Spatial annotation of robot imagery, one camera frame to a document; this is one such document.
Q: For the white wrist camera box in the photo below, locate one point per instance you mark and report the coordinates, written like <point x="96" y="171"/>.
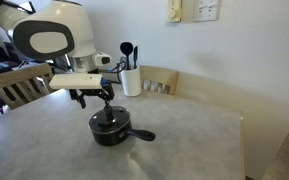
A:
<point x="75" y="81"/>

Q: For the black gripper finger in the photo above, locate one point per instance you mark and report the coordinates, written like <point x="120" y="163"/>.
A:
<point x="108" y="105"/>
<point x="82" y="101"/>

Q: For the white light switch plate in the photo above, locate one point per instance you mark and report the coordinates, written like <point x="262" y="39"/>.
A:
<point x="206" y="10"/>

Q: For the wooden chair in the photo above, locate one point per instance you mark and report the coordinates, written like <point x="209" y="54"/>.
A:
<point x="17" y="78"/>
<point x="159" y="78"/>

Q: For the beige wall thermostat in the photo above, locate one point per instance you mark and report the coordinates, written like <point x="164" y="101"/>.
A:
<point x="174" y="11"/>

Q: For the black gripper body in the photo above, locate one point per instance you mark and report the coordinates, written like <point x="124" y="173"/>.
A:
<point x="94" y="92"/>

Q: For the white cylindrical utensil holder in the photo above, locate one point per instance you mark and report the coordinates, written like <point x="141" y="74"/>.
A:
<point x="131" y="83"/>

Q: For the black spatula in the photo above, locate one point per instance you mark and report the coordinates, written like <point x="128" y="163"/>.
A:
<point x="135" y="56"/>

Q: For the glass lid with black knob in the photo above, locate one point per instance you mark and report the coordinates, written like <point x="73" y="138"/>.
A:
<point x="99" y="123"/>

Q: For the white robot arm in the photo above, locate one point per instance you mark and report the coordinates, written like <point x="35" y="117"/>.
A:
<point x="50" y="33"/>

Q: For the black ladle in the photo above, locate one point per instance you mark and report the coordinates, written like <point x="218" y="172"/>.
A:
<point x="126" y="48"/>

